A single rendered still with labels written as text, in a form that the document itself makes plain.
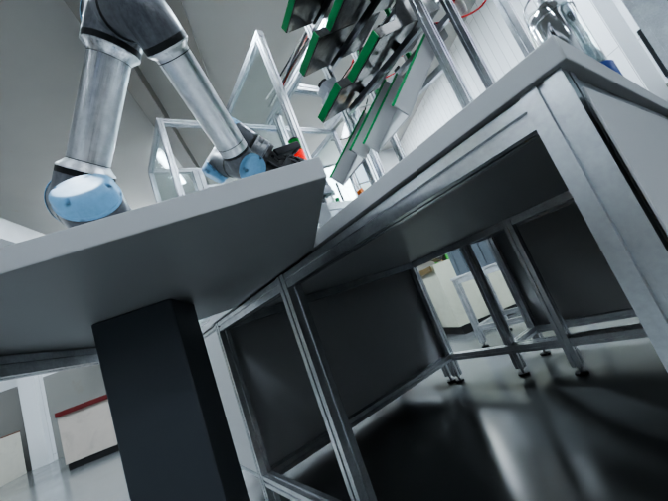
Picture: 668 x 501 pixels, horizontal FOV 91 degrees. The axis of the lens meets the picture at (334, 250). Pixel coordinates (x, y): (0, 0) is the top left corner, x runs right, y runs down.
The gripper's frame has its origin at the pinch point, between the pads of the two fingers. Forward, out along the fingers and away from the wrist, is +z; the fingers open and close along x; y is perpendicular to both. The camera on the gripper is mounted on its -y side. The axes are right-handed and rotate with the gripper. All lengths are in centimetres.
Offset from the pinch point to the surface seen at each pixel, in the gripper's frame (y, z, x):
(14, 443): 187, -131, -813
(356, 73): -1.0, -11.8, 37.8
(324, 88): -3.6, -15.6, 27.4
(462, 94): 5, 8, 53
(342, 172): 11.6, -0.6, 20.7
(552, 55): 37, -2, 74
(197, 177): -47, -46, -105
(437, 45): -5, -1, 53
